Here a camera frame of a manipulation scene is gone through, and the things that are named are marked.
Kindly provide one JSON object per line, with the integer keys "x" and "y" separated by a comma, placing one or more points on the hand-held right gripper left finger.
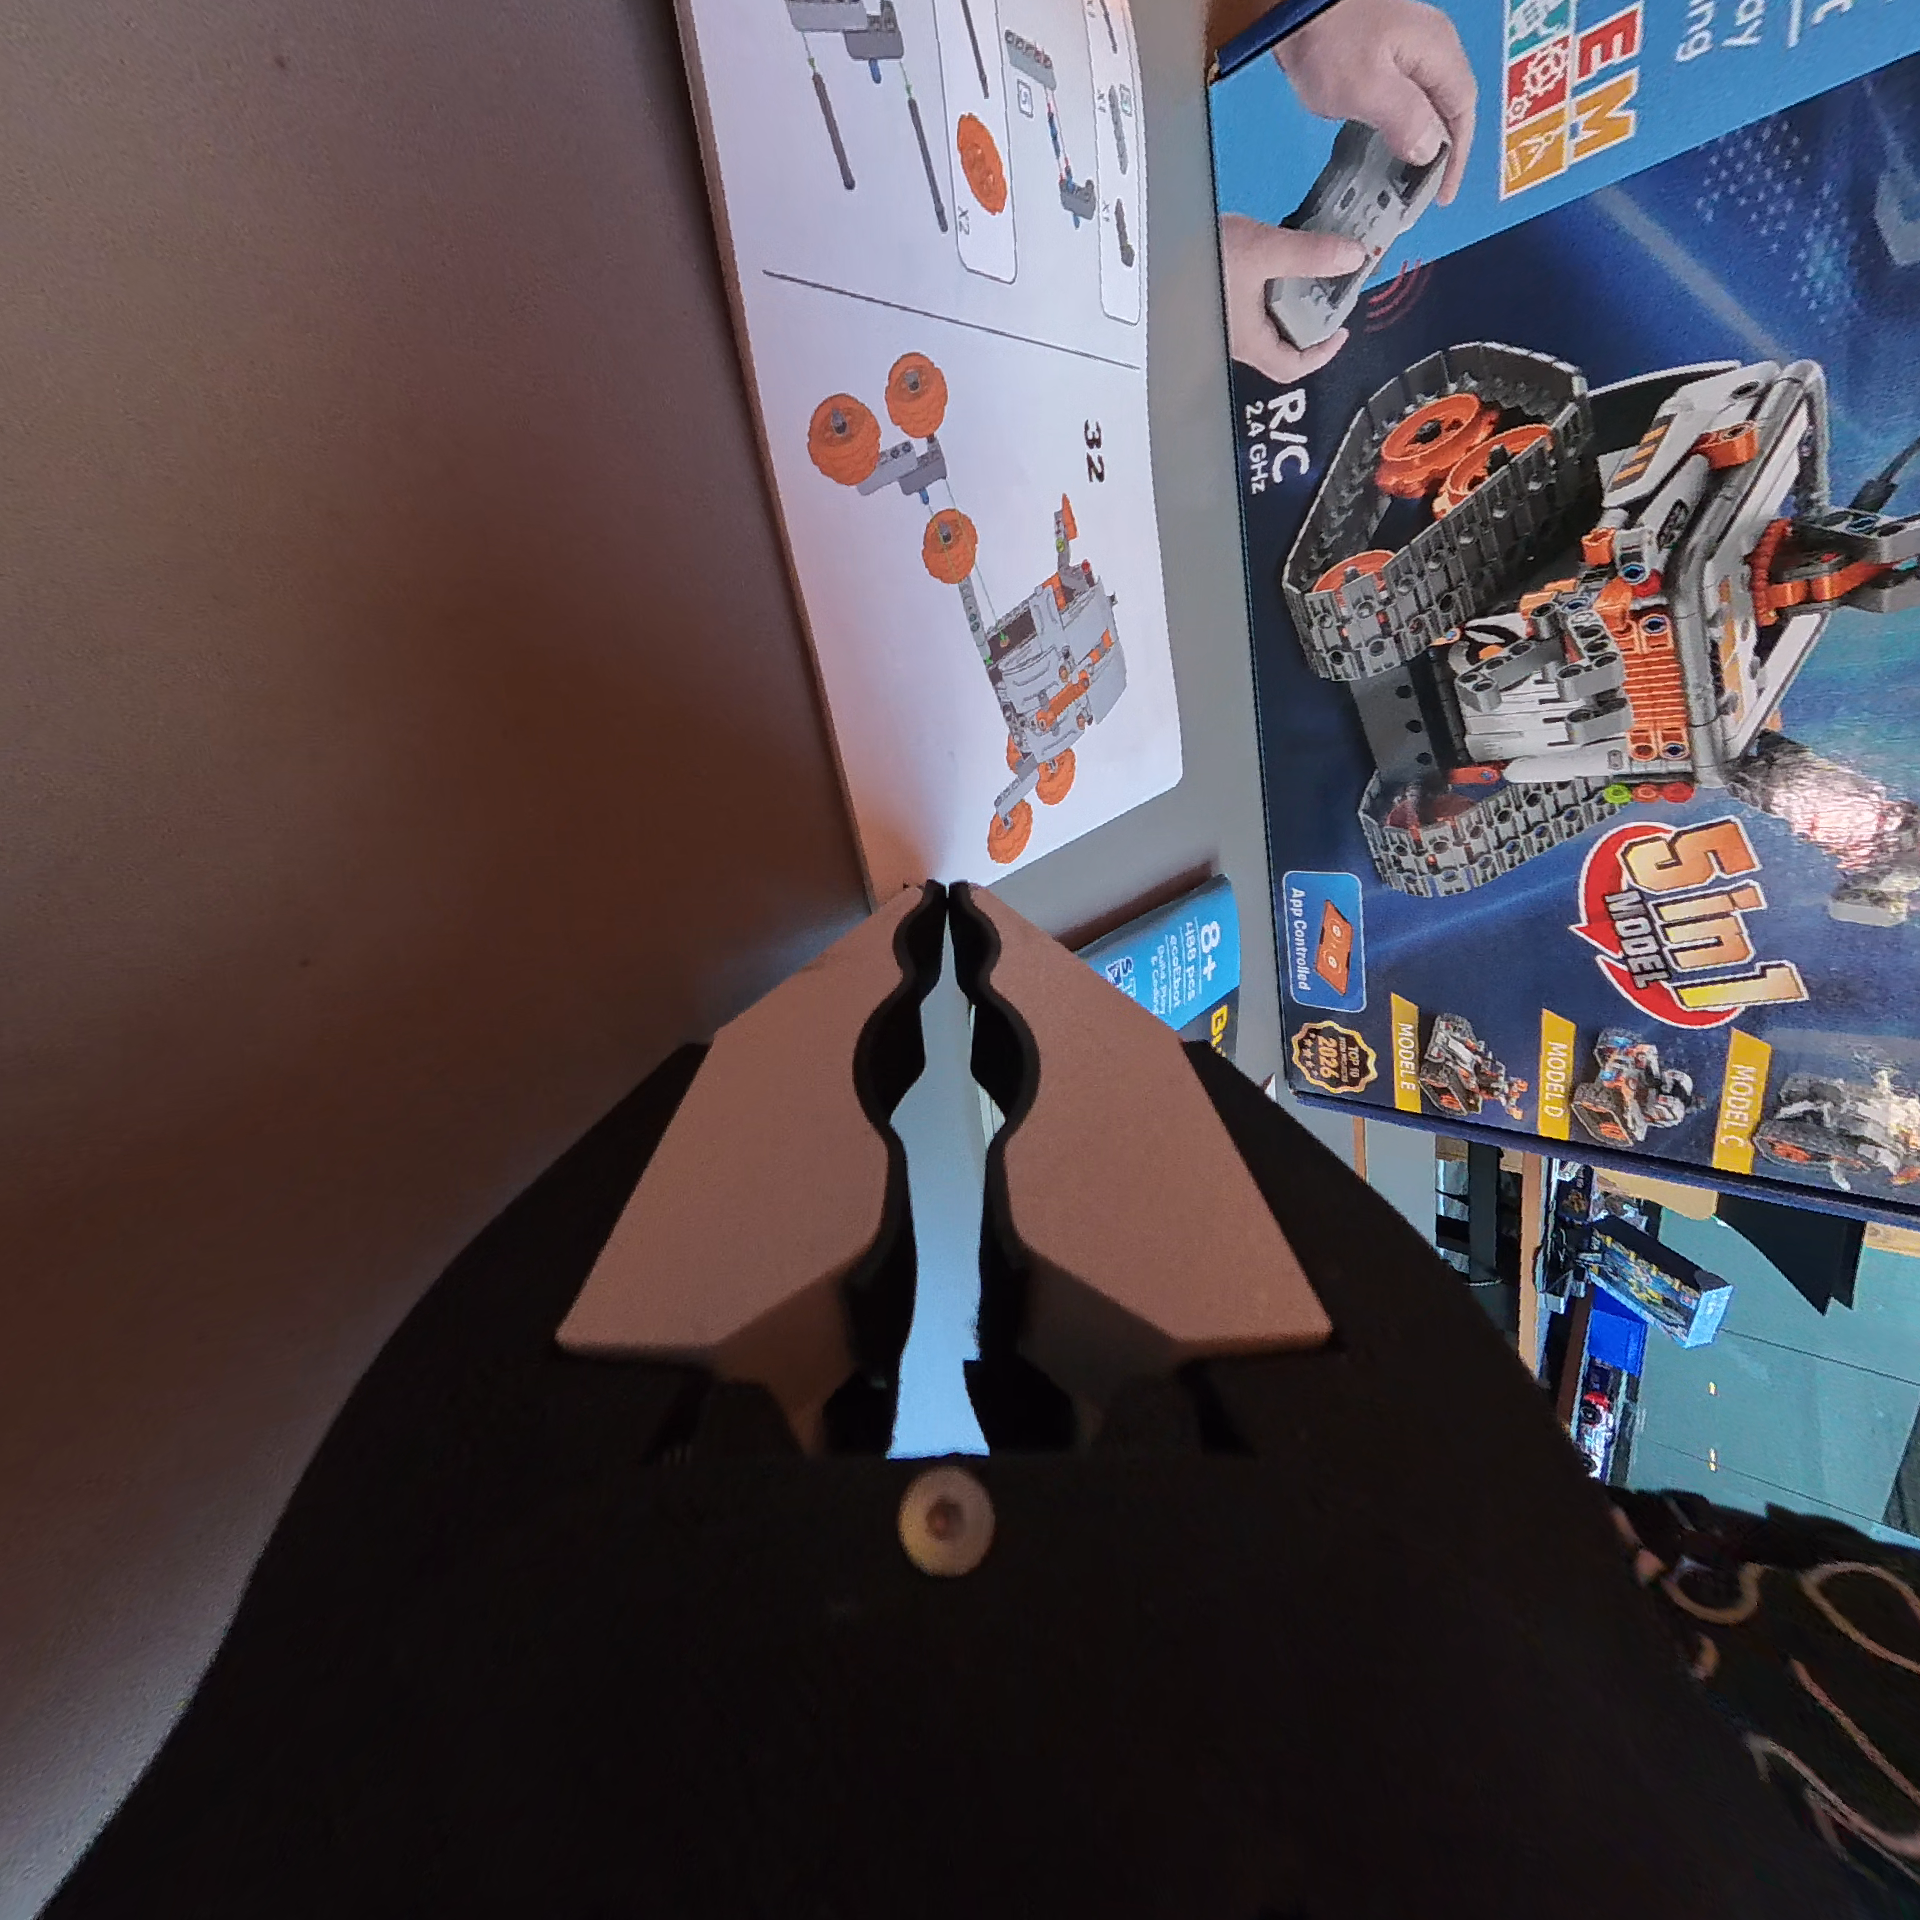
{"x": 734, "y": 1201}

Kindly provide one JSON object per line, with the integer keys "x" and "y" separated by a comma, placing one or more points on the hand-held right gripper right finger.
{"x": 1170, "y": 1201}

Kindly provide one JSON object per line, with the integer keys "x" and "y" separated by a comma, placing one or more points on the blue robot kit box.
{"x": 1574, "y": 225}

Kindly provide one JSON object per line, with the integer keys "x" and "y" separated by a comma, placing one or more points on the blue cover booklet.
{"x": 1162, "y": 960}

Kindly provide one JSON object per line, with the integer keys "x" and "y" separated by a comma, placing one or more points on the dark patterned cloth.
{"x": 1800, "y": 1681}

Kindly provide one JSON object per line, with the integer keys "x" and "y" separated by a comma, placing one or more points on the open instruction booklet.
{"x": 931, "y": 451}

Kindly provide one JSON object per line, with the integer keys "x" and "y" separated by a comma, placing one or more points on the small blue box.
{"x": 1658, "y": 1279}

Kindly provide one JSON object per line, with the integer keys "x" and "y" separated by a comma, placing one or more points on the wooden background table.
{"x": 1531, "y": 1274}

